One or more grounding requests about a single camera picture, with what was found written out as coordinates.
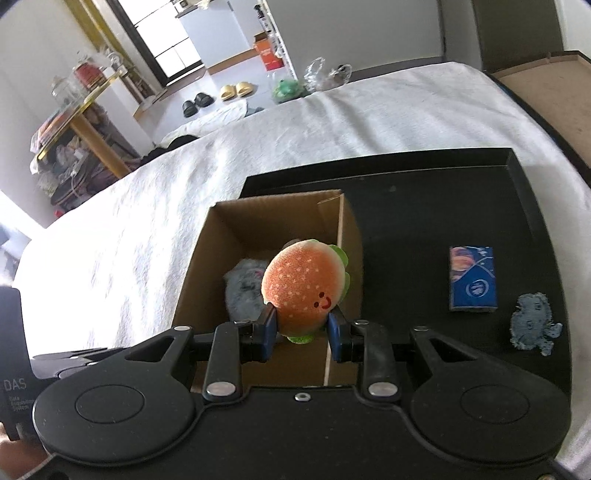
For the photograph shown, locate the clear plastic bag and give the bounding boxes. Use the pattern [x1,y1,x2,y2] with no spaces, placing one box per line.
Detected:
[304,58,353,91]

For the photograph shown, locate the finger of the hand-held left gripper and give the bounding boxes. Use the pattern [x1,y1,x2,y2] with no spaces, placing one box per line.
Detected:
[33,362,100,380]
[31,348,130,365]

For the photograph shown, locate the blue denim patch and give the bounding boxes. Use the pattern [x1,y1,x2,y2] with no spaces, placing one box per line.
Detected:
[509,292,564,356]

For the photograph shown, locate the white fleece blanket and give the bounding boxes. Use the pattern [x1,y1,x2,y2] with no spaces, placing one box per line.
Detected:
[16,60,591,467]

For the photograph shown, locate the burger plush toy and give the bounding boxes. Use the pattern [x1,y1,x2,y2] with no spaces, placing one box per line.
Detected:
[261,239,352,346]

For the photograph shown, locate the dark clothing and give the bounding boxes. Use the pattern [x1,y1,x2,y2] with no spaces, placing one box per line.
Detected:
[139,134,199,165]

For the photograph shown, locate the white kitchen cabinet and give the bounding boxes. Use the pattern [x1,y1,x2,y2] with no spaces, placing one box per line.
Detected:
[178,0,260,71]

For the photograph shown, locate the open brown board case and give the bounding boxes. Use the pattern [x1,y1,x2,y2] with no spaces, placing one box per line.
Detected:
[485,50,591,172]

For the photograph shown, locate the green plush toy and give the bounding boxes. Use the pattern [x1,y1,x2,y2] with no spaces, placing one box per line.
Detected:
[270,78,306,103]

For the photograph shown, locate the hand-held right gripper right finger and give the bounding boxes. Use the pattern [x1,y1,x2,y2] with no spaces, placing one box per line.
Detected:
[328,306,481,400]

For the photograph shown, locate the wooden side table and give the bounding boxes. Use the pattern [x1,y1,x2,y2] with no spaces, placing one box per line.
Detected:
[30,69,140,182]

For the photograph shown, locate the glass jar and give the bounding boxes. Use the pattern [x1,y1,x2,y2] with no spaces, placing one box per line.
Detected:
[51,76,75,105]

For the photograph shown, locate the dark chair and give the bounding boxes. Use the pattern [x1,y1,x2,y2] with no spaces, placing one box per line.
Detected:
[471,0,565,73]

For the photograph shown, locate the black framed glass door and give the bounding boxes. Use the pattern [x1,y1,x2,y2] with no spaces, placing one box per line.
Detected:
[115,0,206,86]

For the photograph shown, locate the orange carton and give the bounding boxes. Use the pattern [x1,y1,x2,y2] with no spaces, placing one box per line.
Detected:
[253,32,285,72]

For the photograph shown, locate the blue tissue packet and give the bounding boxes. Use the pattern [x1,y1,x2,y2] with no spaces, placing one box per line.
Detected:
[448,246,501,315]

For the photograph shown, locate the white floor mat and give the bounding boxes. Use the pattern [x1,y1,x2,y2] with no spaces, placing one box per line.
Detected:
[161,99,248,142]

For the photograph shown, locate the black tray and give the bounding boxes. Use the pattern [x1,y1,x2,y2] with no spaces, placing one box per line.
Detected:
[240,148,574,398]

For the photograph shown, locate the red tin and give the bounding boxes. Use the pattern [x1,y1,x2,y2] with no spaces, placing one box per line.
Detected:
[74,62,100,86]

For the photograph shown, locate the brown cardboard box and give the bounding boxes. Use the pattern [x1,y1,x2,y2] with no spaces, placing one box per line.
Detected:
[173,189,365,394]

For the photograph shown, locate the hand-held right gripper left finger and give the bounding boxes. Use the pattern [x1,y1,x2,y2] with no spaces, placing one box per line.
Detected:
[124,306,278,400]

